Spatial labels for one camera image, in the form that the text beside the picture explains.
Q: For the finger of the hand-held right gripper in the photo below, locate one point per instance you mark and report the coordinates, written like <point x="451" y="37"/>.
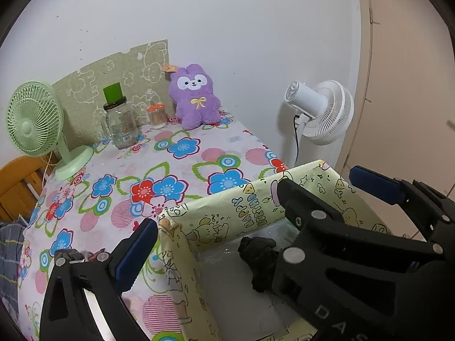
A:
<point x="320" y="227"/>
<point x="373" y="184"/>

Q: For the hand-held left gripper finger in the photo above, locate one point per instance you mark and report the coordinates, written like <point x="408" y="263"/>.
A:
<point x="138" y="248"/>

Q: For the dark grey sock bundle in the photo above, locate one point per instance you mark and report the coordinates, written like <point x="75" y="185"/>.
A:
<point x="71" y="254"/>

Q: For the black cloth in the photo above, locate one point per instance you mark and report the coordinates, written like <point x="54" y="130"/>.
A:
<point x="257" y="259"/>

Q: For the yellow cartoon printed storage box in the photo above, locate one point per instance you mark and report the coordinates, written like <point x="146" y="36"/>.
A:
<point x="220" y="213"/>

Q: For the white standing fan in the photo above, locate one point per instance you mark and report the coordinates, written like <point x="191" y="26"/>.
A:
<point x="330" y="113"/>

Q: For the beige door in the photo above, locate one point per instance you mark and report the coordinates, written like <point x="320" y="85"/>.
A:
<point x="408" y="78"/>

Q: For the glass jar with green lid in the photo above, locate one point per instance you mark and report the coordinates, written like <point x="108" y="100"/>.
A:
<point x="121" y="128"/>

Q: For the floral tablecloth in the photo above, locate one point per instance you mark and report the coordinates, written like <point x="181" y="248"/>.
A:
<point x="199" y="138"/>

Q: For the grey plaid cloth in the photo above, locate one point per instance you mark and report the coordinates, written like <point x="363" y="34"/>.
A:
<point x="10" y="255"/>

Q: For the small toothpick container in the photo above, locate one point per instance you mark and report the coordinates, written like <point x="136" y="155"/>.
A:
<point x="158" y="117"/>

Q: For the wooden chair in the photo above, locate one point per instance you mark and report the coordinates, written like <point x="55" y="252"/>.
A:
<point x="21" y="174"/>

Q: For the purple plush bunny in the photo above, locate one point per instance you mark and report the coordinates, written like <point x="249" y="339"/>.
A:
<point x="193" y="103"/>

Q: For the green desk fan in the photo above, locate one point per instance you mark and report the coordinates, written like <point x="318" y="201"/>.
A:
<point x="33" y="120"/>

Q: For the green cartoon printed board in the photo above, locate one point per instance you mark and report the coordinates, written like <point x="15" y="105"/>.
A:
<point x="106" y="67"/>

